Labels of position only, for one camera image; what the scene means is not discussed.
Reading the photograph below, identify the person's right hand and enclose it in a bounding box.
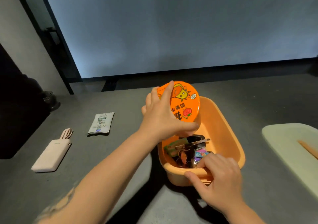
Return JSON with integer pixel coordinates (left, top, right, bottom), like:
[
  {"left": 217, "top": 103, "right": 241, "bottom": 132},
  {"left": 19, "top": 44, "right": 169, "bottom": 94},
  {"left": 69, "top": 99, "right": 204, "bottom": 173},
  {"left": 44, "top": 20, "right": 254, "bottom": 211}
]
[{"left": 184, "top": 153, "right": 245, "bottom": 213}]

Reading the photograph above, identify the person's left hand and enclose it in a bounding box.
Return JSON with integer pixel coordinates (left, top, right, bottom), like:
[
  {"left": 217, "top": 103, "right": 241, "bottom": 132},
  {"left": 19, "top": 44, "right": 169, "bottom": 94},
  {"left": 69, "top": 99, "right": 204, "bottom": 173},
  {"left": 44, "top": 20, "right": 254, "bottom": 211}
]
[{"left": 141, "top": 81, "right": 201, "bottom": 142}]

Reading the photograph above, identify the orange instant noodle cup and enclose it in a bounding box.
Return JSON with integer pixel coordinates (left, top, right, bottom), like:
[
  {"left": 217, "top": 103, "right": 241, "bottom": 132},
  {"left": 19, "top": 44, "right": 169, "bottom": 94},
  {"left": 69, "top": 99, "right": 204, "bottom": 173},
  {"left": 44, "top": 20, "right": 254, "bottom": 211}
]
[{"left": 157, "top": 81, "right": 201, "bottom": 138}]

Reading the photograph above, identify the orange plastic basin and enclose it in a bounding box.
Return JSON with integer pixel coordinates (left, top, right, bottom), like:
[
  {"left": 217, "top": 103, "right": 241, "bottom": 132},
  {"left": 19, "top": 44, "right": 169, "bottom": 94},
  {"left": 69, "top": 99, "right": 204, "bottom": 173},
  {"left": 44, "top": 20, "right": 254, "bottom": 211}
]
[{"left": 157, "top": 96, "right": 246, "bottom": 187}]

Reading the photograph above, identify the person's left forearm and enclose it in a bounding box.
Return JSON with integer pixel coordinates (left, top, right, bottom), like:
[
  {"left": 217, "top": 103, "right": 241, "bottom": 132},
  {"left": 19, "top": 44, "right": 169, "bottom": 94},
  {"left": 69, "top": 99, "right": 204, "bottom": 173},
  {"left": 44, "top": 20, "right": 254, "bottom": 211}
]
[{"left": 33, "top": 129, "right": 162, "bottom": 224}]

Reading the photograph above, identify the person's right forearm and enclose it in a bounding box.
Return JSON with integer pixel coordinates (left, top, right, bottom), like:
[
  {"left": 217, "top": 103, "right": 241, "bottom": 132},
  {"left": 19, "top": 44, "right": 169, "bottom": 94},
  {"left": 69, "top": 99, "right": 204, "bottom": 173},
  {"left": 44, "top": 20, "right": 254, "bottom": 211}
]
[{"left": 223, "top": 201, "right": 267, "bottom": 224}]

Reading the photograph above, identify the black glossy device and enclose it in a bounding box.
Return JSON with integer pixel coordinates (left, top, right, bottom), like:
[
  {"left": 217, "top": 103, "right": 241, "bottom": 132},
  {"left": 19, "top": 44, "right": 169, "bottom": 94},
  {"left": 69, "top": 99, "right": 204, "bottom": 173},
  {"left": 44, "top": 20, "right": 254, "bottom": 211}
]
[{"left": 186, "top": 134, "right": 206, "bottom": 149}]

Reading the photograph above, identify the green snack packet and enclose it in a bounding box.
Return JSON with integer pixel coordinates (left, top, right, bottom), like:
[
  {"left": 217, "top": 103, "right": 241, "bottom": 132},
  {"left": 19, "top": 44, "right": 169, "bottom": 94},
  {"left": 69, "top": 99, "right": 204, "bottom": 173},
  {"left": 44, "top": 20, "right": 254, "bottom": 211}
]
[{"left": 163, "top": 139, "right": 187, "bottom": 158}]

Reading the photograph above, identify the dark picture card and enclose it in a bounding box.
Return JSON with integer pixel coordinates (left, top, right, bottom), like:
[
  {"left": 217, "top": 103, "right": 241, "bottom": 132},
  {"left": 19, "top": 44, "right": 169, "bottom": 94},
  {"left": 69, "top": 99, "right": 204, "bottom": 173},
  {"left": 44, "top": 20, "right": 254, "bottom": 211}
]
[{"left": 175, "top": 147, "right": 196, "bottom": 169}]

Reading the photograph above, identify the blue purple small packet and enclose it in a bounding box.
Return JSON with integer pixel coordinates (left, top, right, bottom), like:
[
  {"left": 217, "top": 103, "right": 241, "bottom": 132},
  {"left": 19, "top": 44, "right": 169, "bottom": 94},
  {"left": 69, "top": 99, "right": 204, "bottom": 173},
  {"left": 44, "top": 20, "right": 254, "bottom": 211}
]
[{"left": 193, "top": 149, "right": 214, "bottom": 164}]

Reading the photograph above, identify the grey white wipes packet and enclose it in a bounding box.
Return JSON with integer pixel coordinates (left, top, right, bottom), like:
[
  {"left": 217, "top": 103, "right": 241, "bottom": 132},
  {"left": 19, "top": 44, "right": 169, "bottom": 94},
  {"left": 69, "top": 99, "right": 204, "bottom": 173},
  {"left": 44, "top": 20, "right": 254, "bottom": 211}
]
[{"left": 87, "top": 112, "right": 115, "bottom": 136}]

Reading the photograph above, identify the large white projection screen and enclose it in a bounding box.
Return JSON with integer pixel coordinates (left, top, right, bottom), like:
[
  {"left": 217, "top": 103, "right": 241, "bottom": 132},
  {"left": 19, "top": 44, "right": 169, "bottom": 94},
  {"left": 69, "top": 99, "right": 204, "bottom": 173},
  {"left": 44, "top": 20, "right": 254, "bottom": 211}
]
[{"left": 39, "top": 0, "right": 318, "bottom": 79}]

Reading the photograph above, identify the pale green plastic tray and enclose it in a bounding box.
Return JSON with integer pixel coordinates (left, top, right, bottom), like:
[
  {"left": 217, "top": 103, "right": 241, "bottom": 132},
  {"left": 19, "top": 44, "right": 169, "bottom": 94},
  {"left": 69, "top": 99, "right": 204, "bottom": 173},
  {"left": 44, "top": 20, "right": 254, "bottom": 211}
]
[{"left": 262, "top": 123, "right": 318, "bottom": 200}]

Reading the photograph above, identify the white power bank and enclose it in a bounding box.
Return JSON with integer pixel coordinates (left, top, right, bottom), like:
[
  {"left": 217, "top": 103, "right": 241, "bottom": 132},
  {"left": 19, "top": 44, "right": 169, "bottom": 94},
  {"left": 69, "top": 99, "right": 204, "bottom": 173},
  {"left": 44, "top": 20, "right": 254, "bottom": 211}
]
[{"left": 31, "top": 138, "right": 72, "bottom": 173}]

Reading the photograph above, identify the light wooden stick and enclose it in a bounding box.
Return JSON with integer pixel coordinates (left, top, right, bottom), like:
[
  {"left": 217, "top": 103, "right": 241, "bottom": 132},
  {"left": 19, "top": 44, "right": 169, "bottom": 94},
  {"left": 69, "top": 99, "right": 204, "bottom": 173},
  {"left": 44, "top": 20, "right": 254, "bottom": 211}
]
[{"left": 298, "top": 140, "right": 318, "bottom": 160}]

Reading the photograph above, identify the black chair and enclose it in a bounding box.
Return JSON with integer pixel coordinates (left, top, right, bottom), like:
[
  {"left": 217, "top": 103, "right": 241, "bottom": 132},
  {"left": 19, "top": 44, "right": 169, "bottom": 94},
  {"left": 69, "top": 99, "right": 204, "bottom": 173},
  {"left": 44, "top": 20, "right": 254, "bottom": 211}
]
[{"left": 0, "top": 43, "right": 61, "bottom": 160}]

